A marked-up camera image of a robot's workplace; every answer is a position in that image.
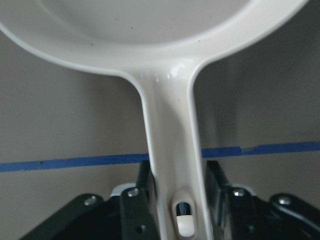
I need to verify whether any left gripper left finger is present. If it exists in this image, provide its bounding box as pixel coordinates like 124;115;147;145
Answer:
119;160;160;240

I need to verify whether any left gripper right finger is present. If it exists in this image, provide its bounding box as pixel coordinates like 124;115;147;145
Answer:
205;160;258;240

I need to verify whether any beige plastic dustpan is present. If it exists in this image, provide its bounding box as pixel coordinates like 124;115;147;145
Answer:
0;0;306;240

